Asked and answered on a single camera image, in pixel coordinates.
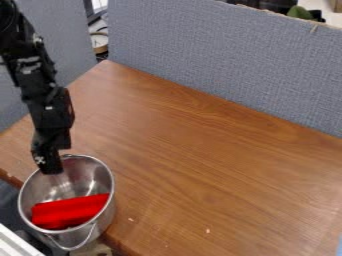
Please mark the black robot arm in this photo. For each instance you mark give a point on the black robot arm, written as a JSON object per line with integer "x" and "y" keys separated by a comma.
{"x": 32, "y": 73}

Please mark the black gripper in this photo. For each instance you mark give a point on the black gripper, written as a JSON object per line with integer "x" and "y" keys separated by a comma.
{"x": 53, "y": 116}

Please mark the green object behind partition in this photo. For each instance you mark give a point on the green object behind partition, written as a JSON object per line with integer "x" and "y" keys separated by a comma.
{"x": 300, "y": 12}

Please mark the red plastic block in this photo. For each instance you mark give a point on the red plastic block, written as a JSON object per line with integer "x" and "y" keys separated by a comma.
{"x": 67, "y": 213}

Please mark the round wooden clock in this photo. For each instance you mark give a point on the round wooden clock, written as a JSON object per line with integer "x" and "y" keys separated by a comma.
{"x": 99, "y": 40}

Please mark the white grey equipment corner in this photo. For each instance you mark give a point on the white grey equipment corner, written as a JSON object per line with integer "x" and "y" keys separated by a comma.
{"x": 14, "y": 246}

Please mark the stainless steel pot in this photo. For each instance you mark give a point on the stainless steel pot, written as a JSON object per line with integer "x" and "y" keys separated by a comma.
{"x": 86, "y": 177}

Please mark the grey fabric partition panel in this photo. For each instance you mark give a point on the grey fabric partition panel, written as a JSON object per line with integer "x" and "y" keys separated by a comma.
{"x": 274, "y": 63}

